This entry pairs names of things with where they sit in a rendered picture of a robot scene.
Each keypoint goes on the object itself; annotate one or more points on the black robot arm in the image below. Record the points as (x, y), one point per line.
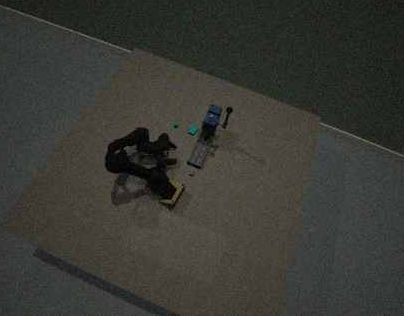
(119, 163)

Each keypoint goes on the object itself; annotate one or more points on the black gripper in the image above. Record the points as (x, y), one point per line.
(162, 162)

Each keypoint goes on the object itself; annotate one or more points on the blue arbor press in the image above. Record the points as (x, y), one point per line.
(207, 135)

